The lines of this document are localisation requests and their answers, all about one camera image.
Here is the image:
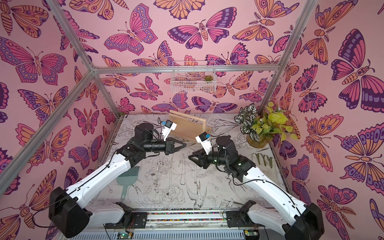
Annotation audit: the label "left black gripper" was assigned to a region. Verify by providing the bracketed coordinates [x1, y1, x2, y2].
[143, 137, 186, 157]

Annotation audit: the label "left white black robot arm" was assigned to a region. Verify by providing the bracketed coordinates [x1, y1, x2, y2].
[49, 120, 186, 239]

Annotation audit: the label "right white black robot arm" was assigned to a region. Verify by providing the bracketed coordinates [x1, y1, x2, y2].
[189, 133, 325, 240]

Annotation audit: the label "potted green leafy plant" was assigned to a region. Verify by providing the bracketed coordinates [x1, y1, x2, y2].
[234, 102, 301, 146]

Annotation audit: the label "beige green gardening glove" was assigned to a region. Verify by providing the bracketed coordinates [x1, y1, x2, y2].
[251, 153, 277, 173]

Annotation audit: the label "small succulent in basket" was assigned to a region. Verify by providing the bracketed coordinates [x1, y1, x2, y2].
[204, 76, 214, 82]

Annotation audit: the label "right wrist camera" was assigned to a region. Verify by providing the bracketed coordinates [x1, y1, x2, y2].
[196, 132, 213, 155]

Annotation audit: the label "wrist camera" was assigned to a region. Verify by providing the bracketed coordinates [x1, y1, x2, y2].
[196, 132, 213, 155]
[161, 120, 177, 141]

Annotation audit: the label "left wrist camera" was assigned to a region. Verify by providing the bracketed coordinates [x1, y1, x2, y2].
[161, 120, 177, 141]

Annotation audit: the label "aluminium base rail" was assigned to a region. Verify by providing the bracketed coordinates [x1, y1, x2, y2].
[56, 208, 316, 240]

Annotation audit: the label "white wire wall basket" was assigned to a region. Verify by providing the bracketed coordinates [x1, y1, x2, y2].
[169, 60, 217, 94]

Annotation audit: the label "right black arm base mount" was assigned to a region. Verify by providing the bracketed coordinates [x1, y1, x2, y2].
[223, 200, 262, 228]

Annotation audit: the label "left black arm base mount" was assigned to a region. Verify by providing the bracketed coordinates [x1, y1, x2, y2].
[105, 202, 148, 229]

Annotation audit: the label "metal cage frame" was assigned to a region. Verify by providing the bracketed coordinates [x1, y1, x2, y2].
[0, 0, 319, 196]

